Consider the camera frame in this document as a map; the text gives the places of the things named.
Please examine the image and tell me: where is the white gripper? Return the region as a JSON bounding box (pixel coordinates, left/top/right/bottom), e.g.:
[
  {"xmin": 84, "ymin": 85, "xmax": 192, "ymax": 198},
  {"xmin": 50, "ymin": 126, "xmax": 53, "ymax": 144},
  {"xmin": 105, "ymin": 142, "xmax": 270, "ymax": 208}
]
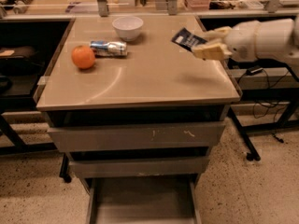
[{"xmin": 192, "ymin": 21, "xmax": 261, "ymax": 63}]

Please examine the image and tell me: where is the dark blue rxbar wrapper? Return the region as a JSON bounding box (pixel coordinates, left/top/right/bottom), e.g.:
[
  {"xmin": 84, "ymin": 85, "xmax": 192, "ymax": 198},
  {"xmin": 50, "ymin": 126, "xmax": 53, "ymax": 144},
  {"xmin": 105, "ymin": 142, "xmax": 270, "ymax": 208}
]
[{"xmin": 171, "ymin": 28, "xmax": 206, "ymax": 51}]

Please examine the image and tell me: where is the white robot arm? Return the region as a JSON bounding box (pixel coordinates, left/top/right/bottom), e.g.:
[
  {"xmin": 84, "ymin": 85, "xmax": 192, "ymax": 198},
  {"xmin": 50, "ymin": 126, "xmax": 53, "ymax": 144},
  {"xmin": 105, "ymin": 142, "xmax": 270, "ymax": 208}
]
[{"xmin": 192, "ymin": 19, "xmax": 299, "ymax": 67}]

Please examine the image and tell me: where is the top grey drawer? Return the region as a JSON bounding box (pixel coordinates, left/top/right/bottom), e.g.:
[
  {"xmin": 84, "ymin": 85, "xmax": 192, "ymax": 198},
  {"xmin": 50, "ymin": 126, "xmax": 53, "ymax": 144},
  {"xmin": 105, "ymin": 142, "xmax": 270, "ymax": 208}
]
[{"xmin": 49, "ymin": 121, "xmax": 225, "ymax": 152}]

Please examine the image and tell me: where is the grey drawer cabinet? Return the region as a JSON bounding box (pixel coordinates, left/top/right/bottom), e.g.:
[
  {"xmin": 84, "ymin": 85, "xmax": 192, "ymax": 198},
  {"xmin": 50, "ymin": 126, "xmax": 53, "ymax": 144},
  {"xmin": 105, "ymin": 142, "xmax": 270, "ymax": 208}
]
[{"xmin": 33, "ymin": 14, "xmax": 243, "ymax": 224}]

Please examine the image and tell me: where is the middle grey drawer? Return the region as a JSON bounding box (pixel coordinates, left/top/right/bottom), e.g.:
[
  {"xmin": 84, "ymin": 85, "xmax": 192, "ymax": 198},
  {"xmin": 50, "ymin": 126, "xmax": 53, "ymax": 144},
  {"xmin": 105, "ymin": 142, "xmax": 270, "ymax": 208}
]
[{"xmin": 70, "ymin": 157, "xmax": 209, "ymax": 178}]

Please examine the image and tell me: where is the open bottom grey drawer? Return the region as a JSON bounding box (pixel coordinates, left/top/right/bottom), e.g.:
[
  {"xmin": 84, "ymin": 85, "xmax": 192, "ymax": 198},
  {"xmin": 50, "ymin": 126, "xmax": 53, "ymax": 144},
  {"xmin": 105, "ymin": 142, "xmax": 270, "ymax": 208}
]
[{"xmin": 85, "ymin": 176, "xmax": 202, "ymax": 224}]

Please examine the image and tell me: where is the black power adapter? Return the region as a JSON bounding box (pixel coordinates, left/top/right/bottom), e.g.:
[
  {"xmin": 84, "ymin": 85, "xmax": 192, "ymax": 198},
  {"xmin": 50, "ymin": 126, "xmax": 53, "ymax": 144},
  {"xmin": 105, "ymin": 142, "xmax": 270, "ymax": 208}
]
[{"xmin": 246, "ymin": 65, "xmax": 263, "ymax": 76}]

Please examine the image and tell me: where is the white bowl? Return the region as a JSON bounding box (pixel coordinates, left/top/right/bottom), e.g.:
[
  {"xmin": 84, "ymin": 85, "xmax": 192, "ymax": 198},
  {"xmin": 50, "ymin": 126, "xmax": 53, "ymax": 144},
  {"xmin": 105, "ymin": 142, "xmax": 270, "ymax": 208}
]
[{"xmin": 112, "ymin": 16, "xmax": 144, "ymax": 41}]

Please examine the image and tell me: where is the blue silver drink can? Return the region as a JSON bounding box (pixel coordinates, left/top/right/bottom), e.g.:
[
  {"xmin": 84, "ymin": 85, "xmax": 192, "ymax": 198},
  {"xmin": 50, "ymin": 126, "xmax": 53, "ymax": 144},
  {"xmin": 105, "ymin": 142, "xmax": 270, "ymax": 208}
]
[{"xmin": 90, "ymin": 41, "xmax": 127, "ymax": 57}]

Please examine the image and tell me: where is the orange fruit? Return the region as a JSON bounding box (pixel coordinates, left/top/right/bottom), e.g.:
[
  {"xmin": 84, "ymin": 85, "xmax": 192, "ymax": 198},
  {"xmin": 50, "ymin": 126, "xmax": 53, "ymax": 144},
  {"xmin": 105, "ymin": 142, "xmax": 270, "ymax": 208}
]
[{"xmin": 71, "ymin": 46, "xmax": 95, "ymax": 69}]

